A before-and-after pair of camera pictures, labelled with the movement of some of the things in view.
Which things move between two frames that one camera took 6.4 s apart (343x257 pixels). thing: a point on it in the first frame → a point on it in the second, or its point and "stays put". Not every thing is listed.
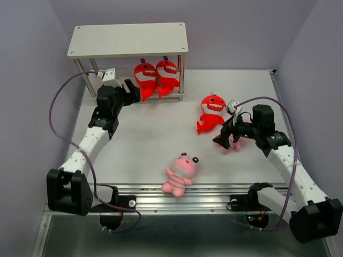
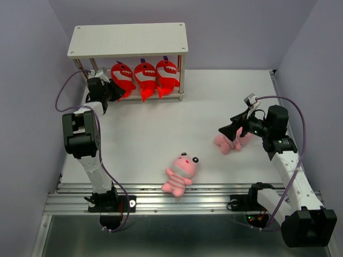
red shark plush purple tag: [145, 75] stays put
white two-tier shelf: [91, 42] stays put
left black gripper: [133, 96] → [117, 91]
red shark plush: [212, 106] → [123, 75]
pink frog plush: [183, 169] stays put
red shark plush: [166, 78] stays put
